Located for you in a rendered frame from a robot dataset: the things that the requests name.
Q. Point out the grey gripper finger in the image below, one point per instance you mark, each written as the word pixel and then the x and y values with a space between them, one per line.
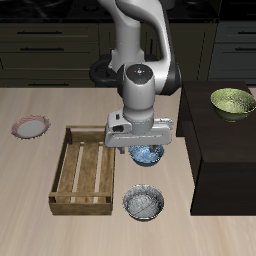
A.
pixel 121 150
pixel 154 148

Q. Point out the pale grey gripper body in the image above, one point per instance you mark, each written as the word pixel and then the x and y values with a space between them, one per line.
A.
pixel 140 137

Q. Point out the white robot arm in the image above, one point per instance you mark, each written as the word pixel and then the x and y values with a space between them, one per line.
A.
pixel 146 43

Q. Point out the blue bowl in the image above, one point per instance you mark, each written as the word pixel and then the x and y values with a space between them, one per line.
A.
pixel 146 156

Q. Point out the grey bowl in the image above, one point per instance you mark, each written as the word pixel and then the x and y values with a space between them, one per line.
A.
pixel 143 202

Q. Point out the green bowl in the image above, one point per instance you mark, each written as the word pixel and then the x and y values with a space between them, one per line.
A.
pixel 232 103

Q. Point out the white plate with red rim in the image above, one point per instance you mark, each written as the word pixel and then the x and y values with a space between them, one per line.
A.
pixel 30 127

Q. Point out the wooden slat tray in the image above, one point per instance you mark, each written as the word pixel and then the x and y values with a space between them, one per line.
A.
pixel 83 170

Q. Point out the dark wooden cabinet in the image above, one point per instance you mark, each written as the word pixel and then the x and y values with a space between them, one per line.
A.
pixel 216 146

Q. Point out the dark kitchen cupboards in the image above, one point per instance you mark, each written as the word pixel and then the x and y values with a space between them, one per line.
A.
pixel 50 46

